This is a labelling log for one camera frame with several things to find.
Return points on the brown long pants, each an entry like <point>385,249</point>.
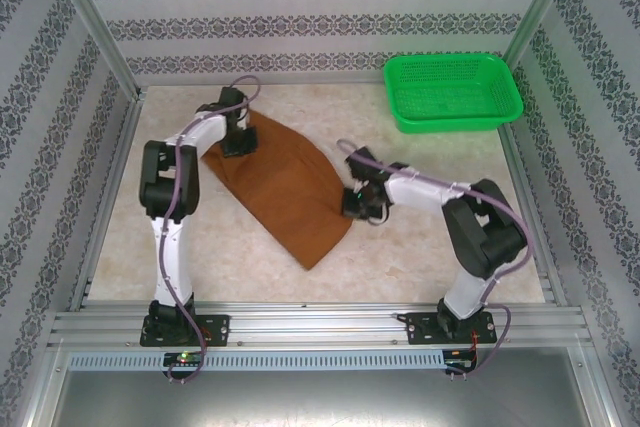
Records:
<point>290,187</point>

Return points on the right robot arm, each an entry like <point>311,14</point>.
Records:
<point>470,294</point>

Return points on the green plastic basket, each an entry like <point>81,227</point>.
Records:
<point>415,124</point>

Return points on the small circuit board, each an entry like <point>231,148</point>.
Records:
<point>457,359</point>
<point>185,358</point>

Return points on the aluminium rear rail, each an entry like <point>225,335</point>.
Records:
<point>310,78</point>

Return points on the aluminium side rail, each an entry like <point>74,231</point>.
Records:
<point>110,182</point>
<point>520,177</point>

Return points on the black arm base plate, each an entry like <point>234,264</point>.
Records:
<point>217,329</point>
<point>417,329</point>

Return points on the aluminium mounting rail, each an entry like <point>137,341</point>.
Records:
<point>310,327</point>

